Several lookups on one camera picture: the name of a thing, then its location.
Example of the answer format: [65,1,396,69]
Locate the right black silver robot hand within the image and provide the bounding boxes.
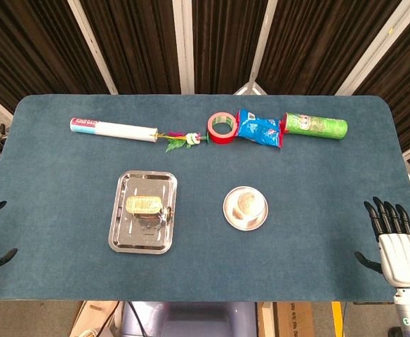
[354,196,410,290]

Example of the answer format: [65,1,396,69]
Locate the gold sardine tin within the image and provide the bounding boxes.
[125,194,174,226]

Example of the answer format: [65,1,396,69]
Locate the small brown-lidded cup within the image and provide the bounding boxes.
[231,191,263,222]

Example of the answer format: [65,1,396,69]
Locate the blue felt table mat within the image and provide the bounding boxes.
[0,93,410,303]

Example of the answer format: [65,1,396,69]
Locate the rectangular steel tray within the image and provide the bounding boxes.
[107,170,178,255]

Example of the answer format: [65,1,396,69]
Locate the white paper roll tube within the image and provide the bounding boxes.
[69,117,158,144]

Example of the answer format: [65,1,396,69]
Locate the green chips canister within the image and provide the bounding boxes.
[282,112,349,141]

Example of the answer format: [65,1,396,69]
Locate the round steel plate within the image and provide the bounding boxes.
[222,185,270,232]

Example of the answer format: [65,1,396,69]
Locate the blue snack bag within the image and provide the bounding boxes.
[234,109,287,150]

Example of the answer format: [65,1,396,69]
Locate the artificial flower sprig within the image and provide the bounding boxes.
[155,130,211,153]

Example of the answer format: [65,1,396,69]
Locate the purple robot torso base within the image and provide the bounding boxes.
[120,300,258,337]

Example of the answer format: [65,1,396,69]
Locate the red tape roll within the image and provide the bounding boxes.
[206,112,238,145]

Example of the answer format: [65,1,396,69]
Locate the white partition frame post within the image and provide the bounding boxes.
[171,0,195,95]
[67,0,119,95]
[334,0,410,96]
[232,0,279,95]

